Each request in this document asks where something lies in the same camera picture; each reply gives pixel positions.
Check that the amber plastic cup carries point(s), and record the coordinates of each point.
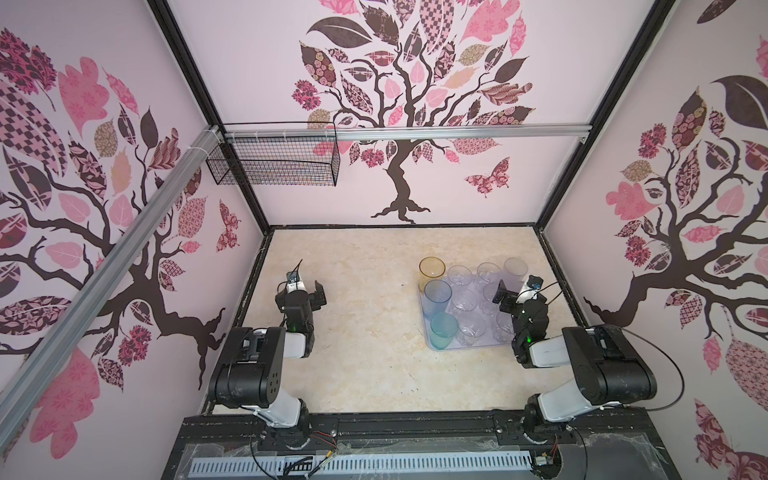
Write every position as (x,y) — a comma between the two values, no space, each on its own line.
(430,268)

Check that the frosted dimpled clear cup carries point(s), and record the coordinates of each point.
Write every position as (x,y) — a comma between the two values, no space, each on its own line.
(515,271)

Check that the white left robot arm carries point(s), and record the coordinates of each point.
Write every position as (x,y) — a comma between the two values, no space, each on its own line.
(248,372)

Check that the black wire mesh basket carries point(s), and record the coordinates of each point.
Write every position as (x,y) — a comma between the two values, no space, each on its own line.
(277,154)

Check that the clear faceted glass tumbler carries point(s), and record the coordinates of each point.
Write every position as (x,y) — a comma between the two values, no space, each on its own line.
(488,273)

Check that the black corner frame post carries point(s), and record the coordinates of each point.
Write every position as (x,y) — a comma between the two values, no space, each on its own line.
(632,62)

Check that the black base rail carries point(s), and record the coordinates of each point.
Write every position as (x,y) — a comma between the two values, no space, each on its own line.
(506,427)

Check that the aluminium rail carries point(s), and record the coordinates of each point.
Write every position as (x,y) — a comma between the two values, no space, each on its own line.
(44,363)
(417,133)

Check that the lilac plastic tray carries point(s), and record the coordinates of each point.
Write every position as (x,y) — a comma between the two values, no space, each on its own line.
(487,340)

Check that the clear glass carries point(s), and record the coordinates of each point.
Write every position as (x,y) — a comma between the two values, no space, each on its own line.
(464,300)
(472,328)
(460,276)

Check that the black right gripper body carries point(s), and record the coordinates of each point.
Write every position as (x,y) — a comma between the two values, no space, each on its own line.
(516,311)

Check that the clear cup back row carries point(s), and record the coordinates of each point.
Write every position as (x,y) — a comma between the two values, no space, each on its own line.
(502,328)

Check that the blue ribbed plastic cup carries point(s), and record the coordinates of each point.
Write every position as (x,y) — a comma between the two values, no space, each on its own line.
(436,296)

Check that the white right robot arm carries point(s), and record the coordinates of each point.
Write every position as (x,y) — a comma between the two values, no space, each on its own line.
(607,370)

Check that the aluminium rail left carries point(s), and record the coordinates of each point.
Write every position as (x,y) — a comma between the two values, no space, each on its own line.
(44,363)

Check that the teal dimpled plastic cup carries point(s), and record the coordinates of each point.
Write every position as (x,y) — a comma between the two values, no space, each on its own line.
(441,330)

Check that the black left corner post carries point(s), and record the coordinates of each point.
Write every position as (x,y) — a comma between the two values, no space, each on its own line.
(174,37)

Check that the white perforated cable duct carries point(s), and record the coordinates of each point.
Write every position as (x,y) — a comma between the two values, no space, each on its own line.
(357,465)

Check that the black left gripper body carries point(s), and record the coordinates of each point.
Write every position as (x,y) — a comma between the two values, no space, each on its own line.
(315,299)

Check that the aluminium rail back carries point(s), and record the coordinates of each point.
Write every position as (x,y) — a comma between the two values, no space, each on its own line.
(417,133)

